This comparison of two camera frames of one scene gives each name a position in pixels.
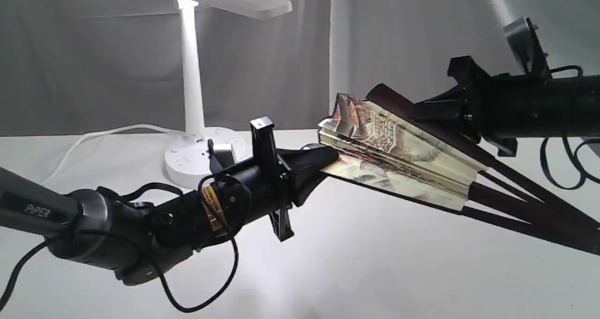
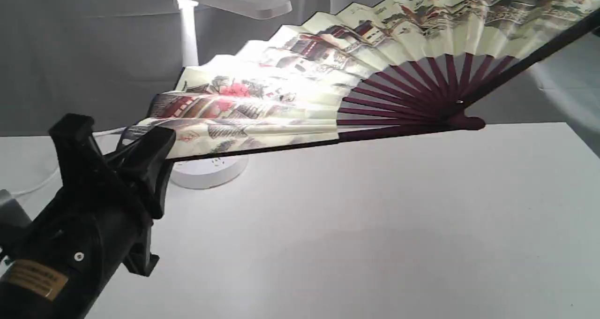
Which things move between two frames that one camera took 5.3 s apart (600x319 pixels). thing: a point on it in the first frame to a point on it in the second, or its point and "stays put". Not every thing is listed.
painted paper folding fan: x=386 y=138 to x=409 y=63
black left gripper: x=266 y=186 to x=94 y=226
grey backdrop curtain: x=104 y=58 stays put
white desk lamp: x=187 y=159 stays put
